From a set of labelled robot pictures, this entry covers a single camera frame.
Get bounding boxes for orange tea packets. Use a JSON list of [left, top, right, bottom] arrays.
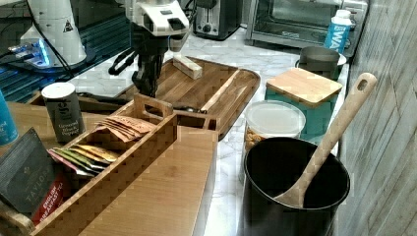
[[96, 115, 155, 143]]

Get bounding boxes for grey ground pepper can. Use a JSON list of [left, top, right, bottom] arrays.
[[41, 83, 86, 144]]

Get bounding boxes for grey mug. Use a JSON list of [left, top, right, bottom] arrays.
[[295, 46, 347, 81]]

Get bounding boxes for wooden serving tray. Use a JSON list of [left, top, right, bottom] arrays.
[[117, 58, 260, 139]]

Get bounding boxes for wooden tea organizer box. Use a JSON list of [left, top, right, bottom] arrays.
[[0, 92, 219, 236]]

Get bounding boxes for teal glass canister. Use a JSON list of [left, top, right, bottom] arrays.
[[265, 68, 343, 144]]

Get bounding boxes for black toaster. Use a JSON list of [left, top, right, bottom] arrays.
[[194, 0, 243, 40]]

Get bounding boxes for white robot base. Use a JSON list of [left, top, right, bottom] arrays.
[[21, 0, 89, 69]]

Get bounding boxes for wooden spoon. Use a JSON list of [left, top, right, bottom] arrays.
[[273, 73, 378, 208]]

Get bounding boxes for blue water carton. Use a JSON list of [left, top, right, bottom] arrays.
[[324, 10, 352, 53]]

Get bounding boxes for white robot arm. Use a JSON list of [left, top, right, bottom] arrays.
[[125, 0, 190, 97]]

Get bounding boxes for yellow green tea packets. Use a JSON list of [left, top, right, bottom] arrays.
[[47, 145, 119, 177]]

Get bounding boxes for black utensil pot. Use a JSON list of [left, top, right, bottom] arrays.
[[236, 138, 350, 236]]

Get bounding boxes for silver toaster oven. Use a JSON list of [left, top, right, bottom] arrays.
[[246, 0, 369, 58]]

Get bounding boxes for clear plastic snack jar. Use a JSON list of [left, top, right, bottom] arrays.
[[243, 100, 306, 154]]

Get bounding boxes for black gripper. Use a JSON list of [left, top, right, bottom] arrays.
[[131, 24, 168, 97]]

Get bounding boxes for small wooden block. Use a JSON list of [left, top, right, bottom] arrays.
[[173, 55, 203, 80]]

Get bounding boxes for blue can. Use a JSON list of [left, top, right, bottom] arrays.
[[0, 91, 19, 146]]

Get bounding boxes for black Taylors tea box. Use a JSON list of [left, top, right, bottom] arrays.
[[0, 128, 71, 225]]

